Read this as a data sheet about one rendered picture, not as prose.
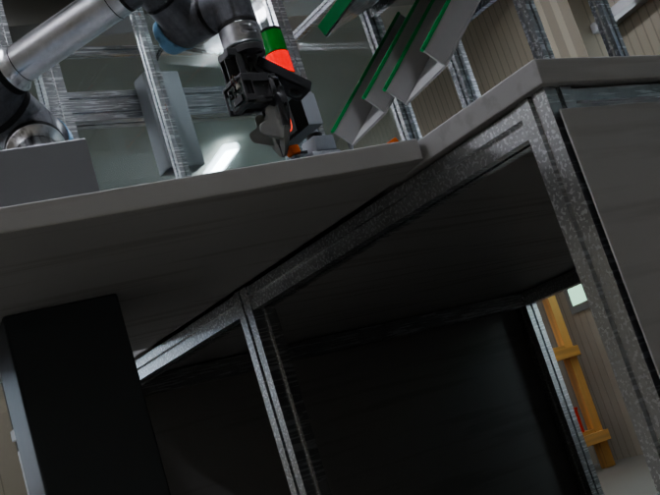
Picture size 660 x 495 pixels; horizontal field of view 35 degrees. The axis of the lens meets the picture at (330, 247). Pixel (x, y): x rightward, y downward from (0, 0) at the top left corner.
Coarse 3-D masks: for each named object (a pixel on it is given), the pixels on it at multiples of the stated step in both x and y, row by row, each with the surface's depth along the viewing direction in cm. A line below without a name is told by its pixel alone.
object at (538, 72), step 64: (576, 64) 116; (640, 64) 123; (448, 128) 125; (384, 192) 138; (512, 192) 163; (384, 256) 183; (448, 256) 204; (512, 256) 231; (192, 320) 186; (320, 320) 236; (384, 320) 272
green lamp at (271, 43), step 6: (270, 30) 217; (276, 30) 218; (264, 36) 217; (270, 36) 217; (276, 36) 217; (282, 36) 218; (264, 42) 217; (270, 42) 217; (276, 42) 217; (282, 42) 217; (270, 48) 217; (276, 48) 216; (282, 48) 217
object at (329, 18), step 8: (344, 0) 165; (352, 0) 164; (360, 0) 167; (368, 0) 172; (376, 0) 178; (336, 8) 167; (344, 8) 166; (352, 8) 167; (360, 8) 173; (368, 8) 179; (328, 16) 170; (336, 16) 168; (344, 16) 168; (352, 16) 174; (320, 24) 173; (328, 24) 171; (336, 24) 170; (344, 24) 175; (328, 32) 173
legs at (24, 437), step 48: (0, 336) 144; (48, 336) 141; (96, 336) 143; (48, 384) 139; (96, 384) 141; (48, 432) 137; (96, 432) 139; (144, 432) 142; (48, 480) 135; (96, 480) 137; (144, 480) 140
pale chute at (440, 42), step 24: (432, 0) 164; (456, 0) 150; (480, 0) 152; (432, 24) 163; (456, 24) 148; (408, 48) 160; (432, 48) 145; (456, 48) 147; (408, 72) 158; (432, 72) 151; (408, 96) 157
